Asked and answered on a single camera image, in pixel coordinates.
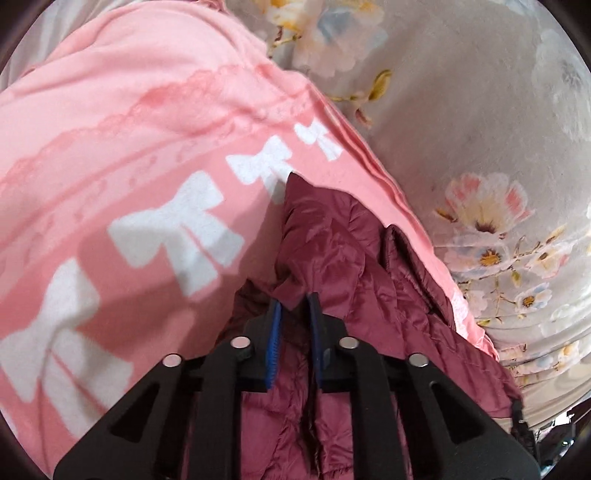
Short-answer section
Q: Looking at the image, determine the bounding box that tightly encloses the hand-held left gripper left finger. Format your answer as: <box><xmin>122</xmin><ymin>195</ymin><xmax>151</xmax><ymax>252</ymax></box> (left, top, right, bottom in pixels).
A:
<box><xmin>54</xmin><ymin>301</ymin><xmax>283</xmax><ymax>480</ymax></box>

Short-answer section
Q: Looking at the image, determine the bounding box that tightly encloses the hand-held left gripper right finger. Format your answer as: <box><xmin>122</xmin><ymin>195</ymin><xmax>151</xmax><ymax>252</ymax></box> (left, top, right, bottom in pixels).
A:
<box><xmin>307</xmin><ymin>292</ymin><xmax>541</xmax><ymax>480</ymax></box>

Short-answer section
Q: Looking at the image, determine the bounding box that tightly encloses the maroon quilted puffer jacket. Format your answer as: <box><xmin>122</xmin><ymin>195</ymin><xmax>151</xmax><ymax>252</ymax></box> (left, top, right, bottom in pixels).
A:
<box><xmin>175</xmin><ymin>172</ymin><xmax>525</xmax><ymax>480</ymax></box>

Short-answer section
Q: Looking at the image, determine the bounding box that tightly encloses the pink blanket with white bows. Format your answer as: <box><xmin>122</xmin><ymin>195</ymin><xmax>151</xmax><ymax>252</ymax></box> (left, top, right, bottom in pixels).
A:
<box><xmin>0</xmin><ymin>0</ymin><xmax>502</xmax><ymax>441</ymax></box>

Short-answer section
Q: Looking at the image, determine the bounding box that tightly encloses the grey floral bed sheet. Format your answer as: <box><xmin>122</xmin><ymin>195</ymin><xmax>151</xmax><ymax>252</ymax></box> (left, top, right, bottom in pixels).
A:
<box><xmin>203</xmin><ymin>0</ymin><xmax>591</xmax><ymax>428</ymax></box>

